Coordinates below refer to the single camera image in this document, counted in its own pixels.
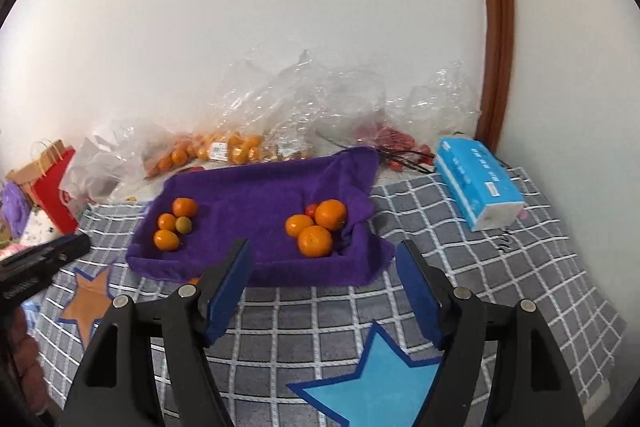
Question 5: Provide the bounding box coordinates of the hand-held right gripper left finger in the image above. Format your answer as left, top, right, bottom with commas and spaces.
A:
60, 237, 253, 427

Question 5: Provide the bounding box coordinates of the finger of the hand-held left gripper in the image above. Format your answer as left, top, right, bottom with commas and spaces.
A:
29, 233, 92, 275

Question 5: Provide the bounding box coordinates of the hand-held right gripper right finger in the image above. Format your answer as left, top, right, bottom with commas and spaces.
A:
396, 238, 584, 427

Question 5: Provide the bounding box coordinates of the purple towel lined tray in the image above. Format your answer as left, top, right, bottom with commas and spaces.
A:
125, 146, 396, 288

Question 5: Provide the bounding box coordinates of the large orange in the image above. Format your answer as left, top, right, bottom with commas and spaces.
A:
314, 199, 348, 231
297, 225, 334, 258

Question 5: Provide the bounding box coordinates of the pile of small red fruits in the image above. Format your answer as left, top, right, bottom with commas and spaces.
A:
360, 124, 436, 171

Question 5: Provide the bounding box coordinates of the person's left hand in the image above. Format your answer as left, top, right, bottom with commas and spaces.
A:
9, 309, 47, 414

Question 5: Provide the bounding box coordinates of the pink cloth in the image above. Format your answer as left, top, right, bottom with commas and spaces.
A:
0, 243, 32, 261

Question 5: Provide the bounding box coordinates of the white printed bag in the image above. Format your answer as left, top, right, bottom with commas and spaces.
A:
20, 207, 63, 248

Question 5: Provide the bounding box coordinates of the red paper bag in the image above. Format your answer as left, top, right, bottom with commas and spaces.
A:
5, 139, 81, 235

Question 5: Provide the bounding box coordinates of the purple plush item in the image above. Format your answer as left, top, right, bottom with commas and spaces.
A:
0, 181, 32, 238

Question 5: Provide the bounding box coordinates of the white plastic bag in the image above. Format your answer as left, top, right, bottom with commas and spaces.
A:
60, 137, 123, 208

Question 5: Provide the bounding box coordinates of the grey checked blanket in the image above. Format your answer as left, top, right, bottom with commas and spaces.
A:
25, 167, 628, 427

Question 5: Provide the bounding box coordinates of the medium orange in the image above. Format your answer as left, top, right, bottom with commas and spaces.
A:
285, 214, 315, 238

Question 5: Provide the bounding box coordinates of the blue tissue pack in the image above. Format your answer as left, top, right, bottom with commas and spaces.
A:
434, 136, 527, 233

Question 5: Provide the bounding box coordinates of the labelled bag of mandarins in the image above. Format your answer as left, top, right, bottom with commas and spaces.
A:
197, 132, 266, 166

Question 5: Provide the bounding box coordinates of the crumpled clear plastic bag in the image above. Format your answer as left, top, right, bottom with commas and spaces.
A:
210, 49, 388, 158
400, 62, 483, 142

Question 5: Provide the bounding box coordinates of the brown wooden door frame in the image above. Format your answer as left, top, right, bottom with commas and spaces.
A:
472, 0, 516, 151

